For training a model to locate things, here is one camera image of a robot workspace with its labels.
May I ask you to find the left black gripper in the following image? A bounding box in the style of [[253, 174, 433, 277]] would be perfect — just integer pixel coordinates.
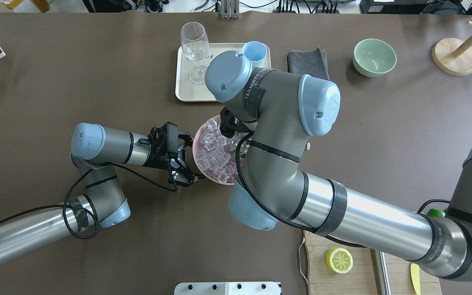
[[137, 122, 205, 187]]

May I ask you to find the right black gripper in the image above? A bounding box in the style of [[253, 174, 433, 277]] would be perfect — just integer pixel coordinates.
[[219, 107, 257, 138]]

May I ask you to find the pink bowl with ice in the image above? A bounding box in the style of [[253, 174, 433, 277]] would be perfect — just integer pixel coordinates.
[[193, 115, 245, 186]]

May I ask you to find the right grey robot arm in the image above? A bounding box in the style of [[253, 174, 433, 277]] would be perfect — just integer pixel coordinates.
[[206, 50, 472, 281]]

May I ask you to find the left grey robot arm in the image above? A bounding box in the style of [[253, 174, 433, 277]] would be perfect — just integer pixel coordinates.
[[0, 122, 203, 266]]

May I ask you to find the light blue cup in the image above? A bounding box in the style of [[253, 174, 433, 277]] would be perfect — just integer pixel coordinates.
[[242, 41, 268, 68]]

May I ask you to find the clear wine glass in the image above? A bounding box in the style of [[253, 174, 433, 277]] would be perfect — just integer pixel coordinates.
[[180, 22, 210, 85]]

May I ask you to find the grey folded cloth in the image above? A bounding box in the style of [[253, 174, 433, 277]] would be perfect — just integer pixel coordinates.
[[287, 47, 330, 80]]

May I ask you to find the green bowl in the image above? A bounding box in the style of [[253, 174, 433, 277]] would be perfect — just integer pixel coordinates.
[[352, 39, 397, 78]]

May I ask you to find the bamboo cutting board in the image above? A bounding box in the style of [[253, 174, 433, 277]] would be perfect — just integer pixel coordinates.
[[298, 230, 443, 295]]

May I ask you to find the green lime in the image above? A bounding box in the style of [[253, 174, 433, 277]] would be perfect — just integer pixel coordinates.
[[426, 209, 446, 218]]

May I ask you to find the yellow plastic knife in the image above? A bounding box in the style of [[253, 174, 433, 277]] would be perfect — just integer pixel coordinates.
[[409, 263, 421, 295]]

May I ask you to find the wooden mug tree stand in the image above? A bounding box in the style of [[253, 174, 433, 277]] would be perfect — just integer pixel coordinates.
[[431, 21, 472, 76]]

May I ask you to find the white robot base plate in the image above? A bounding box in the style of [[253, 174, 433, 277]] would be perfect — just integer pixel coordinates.
[[174, 281, 283, 295]]

